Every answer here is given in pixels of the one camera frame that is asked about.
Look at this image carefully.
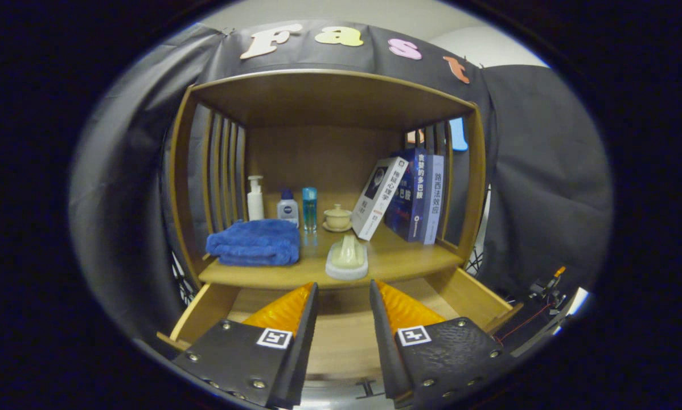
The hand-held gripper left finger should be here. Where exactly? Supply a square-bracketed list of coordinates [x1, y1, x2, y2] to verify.
[172, 282, 321, 410]

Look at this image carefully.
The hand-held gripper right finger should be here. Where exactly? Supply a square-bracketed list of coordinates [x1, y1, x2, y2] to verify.
[368, 279, 517, 408]

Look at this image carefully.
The wooden drawer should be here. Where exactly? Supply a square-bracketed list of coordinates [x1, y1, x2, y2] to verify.
[157, 268, 524, 382]

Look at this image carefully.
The green handled cleaning brush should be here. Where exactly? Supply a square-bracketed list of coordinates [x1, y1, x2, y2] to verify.
[325, 234, 369, 281]

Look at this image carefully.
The wooden countertop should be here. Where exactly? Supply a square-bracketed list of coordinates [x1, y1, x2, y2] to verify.
[198, 222, 466, 290]

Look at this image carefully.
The wooden cabinet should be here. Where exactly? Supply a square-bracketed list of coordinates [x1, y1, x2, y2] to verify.
[167, 68, 487, 291]

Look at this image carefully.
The blue folded towel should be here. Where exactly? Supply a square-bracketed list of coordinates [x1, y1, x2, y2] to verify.
[206, 219, 302, 267]

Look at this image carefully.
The black light stand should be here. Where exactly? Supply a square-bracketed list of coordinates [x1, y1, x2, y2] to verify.
[170, 251, 196, 308]
[467, 185, 492, 274]

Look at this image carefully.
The beige lidded teacup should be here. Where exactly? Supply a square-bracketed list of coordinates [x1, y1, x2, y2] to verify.
[322, 204, 354, 233]

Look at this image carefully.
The white bottle with blue cap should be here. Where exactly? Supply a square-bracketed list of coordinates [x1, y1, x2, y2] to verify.
[277, 189, 299, 228]

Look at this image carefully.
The clear blue bottle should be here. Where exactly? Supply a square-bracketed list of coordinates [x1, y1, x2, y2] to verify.
[302, 187, 318, 233]

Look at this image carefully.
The white book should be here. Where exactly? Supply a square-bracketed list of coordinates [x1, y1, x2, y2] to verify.
[351, 157, 410, 241]

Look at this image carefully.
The white pump bottle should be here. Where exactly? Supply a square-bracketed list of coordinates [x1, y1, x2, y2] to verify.
[246, 175, 265, 222]

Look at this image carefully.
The dark blue book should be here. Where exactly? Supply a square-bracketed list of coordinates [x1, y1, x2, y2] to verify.
[384, 148, 428, 243]

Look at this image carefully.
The pale grey-blue book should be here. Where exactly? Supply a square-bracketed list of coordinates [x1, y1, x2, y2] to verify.
[422, 155, 445, 245]

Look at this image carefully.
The black device with orange tip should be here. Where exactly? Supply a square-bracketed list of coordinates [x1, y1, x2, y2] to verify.
[526, 266, 566, 308]

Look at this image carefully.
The black backdrop cloth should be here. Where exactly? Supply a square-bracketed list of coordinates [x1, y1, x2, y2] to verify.
[68, 22, 613, 342]

